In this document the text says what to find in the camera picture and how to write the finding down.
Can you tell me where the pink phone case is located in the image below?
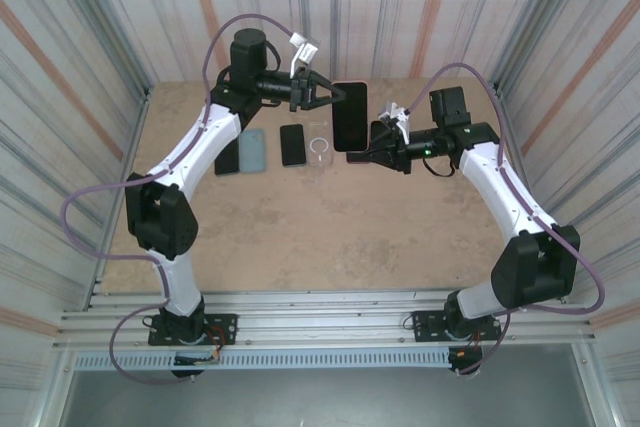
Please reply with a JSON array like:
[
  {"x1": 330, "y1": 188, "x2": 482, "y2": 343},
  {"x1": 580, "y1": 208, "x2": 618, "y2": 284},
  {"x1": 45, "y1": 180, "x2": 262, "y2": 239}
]
[{"x1": 332, "y1": 80, "x2": 369, "y2": 153}]

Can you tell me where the light blue phone case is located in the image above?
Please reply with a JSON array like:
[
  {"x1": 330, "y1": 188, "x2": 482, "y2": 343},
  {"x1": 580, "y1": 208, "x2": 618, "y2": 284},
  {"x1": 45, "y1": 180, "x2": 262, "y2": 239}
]
[{"x1": 238, "y1": 128, "x2": 266, "y2": 176}]

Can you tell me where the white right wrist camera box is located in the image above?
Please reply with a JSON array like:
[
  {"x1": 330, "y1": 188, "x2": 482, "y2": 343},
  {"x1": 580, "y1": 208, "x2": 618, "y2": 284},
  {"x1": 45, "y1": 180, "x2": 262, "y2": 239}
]
[{"x1": 377, "y1": 101, "x2": 412, "y2": 132}]

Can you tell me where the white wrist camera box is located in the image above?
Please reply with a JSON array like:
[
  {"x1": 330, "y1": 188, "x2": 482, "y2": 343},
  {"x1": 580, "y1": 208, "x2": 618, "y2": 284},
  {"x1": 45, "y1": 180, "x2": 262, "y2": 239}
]
[
  {"x1": 288, "y1": 32, "x2": 321, "y2": 79},
  {"x1": 377, "y1": 101, "x2": 412, "y2": 132}
]

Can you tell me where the thin black wire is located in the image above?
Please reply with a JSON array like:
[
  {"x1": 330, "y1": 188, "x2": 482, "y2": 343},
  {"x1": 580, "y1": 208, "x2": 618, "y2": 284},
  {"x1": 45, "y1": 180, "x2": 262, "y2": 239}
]
[
  {"x1": 263, "y1": 40, "x2": 281, "y2": 71},
  {"x1": 422, "y1": 156, "x2": 456, "y2": 179}
]

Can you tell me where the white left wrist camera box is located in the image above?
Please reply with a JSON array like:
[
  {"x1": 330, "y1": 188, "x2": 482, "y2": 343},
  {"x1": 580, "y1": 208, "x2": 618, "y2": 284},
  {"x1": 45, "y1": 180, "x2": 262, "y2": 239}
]
[{"x1": 288, "y1": 32, "x2": 321, "y2": 79}]

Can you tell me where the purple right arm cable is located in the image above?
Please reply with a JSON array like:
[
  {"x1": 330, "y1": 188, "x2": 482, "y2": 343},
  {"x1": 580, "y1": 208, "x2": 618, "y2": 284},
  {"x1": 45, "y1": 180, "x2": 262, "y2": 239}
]
[{"x1": 407, "y1": 62, "x2": 606, "y2": 377}]

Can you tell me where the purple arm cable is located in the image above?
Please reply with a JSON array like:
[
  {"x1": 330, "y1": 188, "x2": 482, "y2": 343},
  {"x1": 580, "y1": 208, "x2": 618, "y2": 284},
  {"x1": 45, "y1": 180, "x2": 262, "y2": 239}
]
[
  {"x1": 407, "y1": 62, "x2": 606, "y2": 377},
  {"x1": 60, "y1": 14, "x2": 296, "y2": 387}
]

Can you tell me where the aluminium side rail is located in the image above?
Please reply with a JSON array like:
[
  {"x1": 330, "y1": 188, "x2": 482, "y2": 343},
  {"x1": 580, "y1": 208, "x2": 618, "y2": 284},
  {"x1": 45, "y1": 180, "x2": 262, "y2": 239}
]
[
  {"x1": 491, "y1": 80, "x2": 569, "y2": 304},
  {"x1": 89, "y1": 86, "x2": 153, "y2": 311}
]

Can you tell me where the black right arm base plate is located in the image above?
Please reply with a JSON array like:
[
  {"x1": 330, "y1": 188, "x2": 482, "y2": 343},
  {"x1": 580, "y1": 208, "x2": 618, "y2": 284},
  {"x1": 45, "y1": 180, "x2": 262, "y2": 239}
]
[{"x1": 410, "y1": 309, "x2": 503, "y2": 343}]

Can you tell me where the aluminium rail frame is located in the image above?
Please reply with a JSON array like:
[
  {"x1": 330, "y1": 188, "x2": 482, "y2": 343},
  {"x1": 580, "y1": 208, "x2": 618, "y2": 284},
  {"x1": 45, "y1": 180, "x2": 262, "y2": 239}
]
[{"x1": 52, "y1": 289, "x2": 599, "y2": 351}]

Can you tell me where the grey slotted cable duct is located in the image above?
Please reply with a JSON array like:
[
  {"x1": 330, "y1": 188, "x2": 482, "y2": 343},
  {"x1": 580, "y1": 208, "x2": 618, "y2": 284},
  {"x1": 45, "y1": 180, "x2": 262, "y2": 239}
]
[{"x1": 73, "y1": 350, "x2": 451, "y2": 371}]

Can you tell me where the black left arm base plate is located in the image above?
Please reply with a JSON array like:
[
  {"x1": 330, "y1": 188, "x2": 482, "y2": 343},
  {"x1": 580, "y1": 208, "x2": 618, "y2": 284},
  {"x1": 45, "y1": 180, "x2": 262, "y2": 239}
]
[{"x1": 148, "y1": 313, "x2": 239, "y2": 347}]

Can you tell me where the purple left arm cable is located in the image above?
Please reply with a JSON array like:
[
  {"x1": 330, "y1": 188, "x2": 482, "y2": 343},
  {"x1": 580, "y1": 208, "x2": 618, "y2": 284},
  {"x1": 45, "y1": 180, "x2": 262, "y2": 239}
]
[{"x1": 60, "y1": 14, "x2": 296, "y2": 387}]

